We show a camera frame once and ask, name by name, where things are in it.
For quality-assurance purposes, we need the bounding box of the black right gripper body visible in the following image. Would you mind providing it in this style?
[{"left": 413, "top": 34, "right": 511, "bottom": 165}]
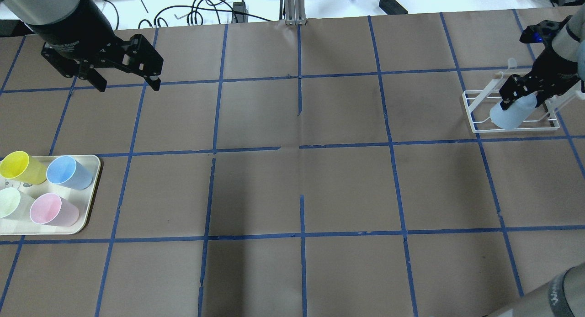
[{"left": 499, "top": 43, "right": 583, "bottom": 108}]

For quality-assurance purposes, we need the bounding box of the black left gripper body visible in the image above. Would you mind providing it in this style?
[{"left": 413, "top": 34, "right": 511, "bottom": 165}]
[{"left": 41, "top": 34, "right": 164, "bottom": 79}]

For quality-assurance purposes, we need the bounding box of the light blue plastic cup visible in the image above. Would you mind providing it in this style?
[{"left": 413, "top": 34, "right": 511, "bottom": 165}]
[{"left": 489, "top": 94, "right": 537, "bottom": 130}]

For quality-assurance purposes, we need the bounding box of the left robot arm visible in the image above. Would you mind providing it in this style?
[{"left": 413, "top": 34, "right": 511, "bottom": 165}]
[{"left": 1, "top": 0, "right": 164, "bottom": 92}]

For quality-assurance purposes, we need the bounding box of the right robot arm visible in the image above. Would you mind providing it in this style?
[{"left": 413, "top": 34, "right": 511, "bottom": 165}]
[{"left": 499, "top": 15, "right": 583, "bottom": 111}]

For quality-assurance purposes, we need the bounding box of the yellow plastic cup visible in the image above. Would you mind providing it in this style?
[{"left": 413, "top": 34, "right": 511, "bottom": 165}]
[{"left": 0, "top": 151, "right": 47, "bottom": 185}]

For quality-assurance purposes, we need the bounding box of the pink plastic cup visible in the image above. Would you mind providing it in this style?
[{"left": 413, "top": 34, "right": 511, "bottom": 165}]
[{"left": 30, "top": 193, "right": 80, "bottom": 226}]

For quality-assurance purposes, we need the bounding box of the cream white plastic cup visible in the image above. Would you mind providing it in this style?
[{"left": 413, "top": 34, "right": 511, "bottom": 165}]
[{"left": 0, "top": 188, "right": 35, "bottom": 221}]

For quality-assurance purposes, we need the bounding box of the cream plastic tray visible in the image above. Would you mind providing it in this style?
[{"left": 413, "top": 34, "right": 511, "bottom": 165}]
[{"left": 0, "top": 155, "right": 102, "bottom": 236}]

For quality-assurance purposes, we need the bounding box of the black power adapter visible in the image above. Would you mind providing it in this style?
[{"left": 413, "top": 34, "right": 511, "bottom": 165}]
[{"left": 378, "top": 0, "right": 408, "bottom": 15}]

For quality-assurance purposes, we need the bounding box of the white wire cup rack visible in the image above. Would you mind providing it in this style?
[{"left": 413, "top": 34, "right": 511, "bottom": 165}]
[{"left": 462, "top": 58, "right": 584, "bottom": 133}]

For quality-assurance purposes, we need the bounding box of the aluminium frame post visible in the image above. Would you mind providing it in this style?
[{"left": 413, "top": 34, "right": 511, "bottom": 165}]
[{"left": 283, "top": 0, "right": 307, "bottom": 26}]

